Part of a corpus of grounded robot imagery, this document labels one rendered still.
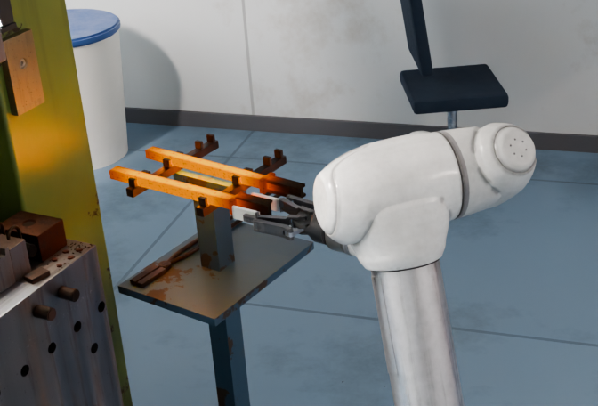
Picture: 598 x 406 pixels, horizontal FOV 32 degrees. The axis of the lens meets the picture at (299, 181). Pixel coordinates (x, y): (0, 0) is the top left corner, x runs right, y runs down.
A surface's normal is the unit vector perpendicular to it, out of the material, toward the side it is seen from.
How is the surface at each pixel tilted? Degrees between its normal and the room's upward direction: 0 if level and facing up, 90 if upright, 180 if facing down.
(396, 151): 20
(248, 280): 0
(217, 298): 0
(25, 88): 90
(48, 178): 90
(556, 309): 0
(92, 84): 94
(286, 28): 90
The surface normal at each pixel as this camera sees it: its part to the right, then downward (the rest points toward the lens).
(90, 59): 0.59, 0.37
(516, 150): 0.36, -0.28
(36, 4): 0.89, 0.14
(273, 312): -0.07, -0.90
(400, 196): 0.25, 0.11
